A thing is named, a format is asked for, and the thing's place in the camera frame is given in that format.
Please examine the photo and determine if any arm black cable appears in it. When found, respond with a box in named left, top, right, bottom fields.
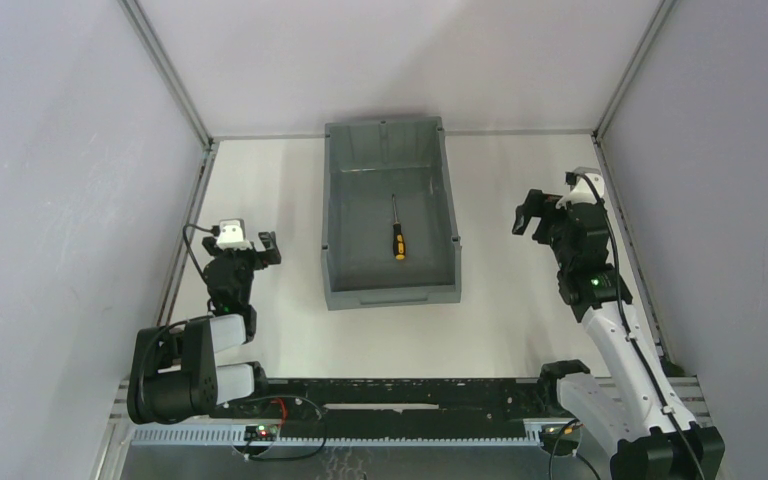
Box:
left=566, top=172, right=707, bottom=480
left=182, top=223, right=221, bottom=293

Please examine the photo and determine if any grey plastic bin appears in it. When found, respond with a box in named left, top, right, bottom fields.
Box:
left=321, top=116, right=462, bottom=310

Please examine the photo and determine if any right controller circuit board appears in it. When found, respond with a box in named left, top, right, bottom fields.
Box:
left=539, top=423, right=582, bottom=457

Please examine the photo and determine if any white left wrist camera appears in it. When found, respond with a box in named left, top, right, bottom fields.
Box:
left=216, top=219, right=252, bottom=250

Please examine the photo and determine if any controller circuit board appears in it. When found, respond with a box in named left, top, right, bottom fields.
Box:
left=539, top=423, right=582, bottom=457
left=244, top=424, right=280, bottom=443

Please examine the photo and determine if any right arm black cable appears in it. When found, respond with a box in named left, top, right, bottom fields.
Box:
left=566, top=172, right=707, bottom=480

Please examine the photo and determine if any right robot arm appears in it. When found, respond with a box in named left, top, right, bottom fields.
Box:
left=512, top=189, right=725, bottom=479

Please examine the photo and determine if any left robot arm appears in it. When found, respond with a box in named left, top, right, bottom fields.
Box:
left=126, top=227, right=281, bottom=424

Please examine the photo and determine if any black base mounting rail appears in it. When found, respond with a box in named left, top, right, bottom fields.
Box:
left=211, top=378, right=572, bottom=439

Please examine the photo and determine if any yellow black screwdriver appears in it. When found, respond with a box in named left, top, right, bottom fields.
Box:
left=391, top=194, right=407, bottom=260

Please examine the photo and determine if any left controller circuit board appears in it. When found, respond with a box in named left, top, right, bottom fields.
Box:
left=244, top=424, right=280, bottom=443

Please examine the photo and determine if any grey slotted cable duct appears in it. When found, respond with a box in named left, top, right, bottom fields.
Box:
left=131, top=424, right=542, bottom=447

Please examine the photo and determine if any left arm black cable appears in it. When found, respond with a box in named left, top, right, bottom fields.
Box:
left=182, top=223, right=221, bottom=293

